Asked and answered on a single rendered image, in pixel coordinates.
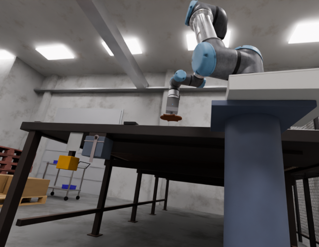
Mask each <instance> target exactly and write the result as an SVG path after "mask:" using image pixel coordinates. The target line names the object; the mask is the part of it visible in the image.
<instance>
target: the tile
mask: <svg viewBox="0 0 319 247"><path fill-rule="evenodd" d="M160 118H161V119H162V120H166V121H168V122H169V121H175V122H178V121H180V120H182V117H181V116H178V115H175V114H163V115H161V116H160Z"/></svg>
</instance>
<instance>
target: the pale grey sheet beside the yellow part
mask: <svg viewBox="0 0 319 247"><path fill-rule="evenodd" d="M82 137H83V133H82V132H71V133H70V136H69V140H68V143H67V147H66V150H70V151H79V149H80V145H81V141H82Z"/></svg>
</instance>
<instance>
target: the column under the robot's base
mask: <svg viewBox="0 0 319 247"><path fill-rule="evenodd" d="M316 107H317V102H316V100H212V106H211V129H210V131H214V132H225V157H224V233H223V247H291V245H290V233H289V222H288V211H287V199H286V187H285V176H284V165H283V154H282V142H281V134H282V133H283V132H285V131H286V130H287V129H288V128H290V127H291V126H292V125H294V124H295V123H296V122H298V121H299V120H300V119H302V118H303V117H304V116H306V115H307V114H308V113H309V112H311V111H312V110H313V109H315V108H316Z"/></svg>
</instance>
